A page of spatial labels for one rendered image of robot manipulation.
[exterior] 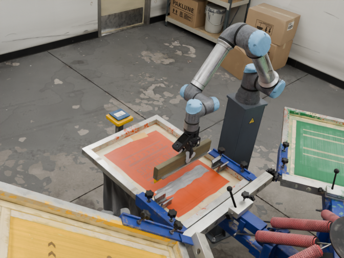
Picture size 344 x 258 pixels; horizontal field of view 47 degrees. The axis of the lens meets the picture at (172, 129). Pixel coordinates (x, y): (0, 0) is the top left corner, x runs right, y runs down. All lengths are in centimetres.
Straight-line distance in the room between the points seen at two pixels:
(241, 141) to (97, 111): 219
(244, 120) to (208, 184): 51
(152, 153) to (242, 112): 60
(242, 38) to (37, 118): 281
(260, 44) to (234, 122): 70
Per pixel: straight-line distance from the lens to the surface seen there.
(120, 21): 644
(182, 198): 211
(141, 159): 231
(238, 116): 251
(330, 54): 578
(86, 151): 231
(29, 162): 382
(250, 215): 199
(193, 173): 225
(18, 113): 448
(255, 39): 199
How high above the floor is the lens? 244
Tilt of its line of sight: 35 degrees down
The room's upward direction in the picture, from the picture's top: 7 degrees clockwise
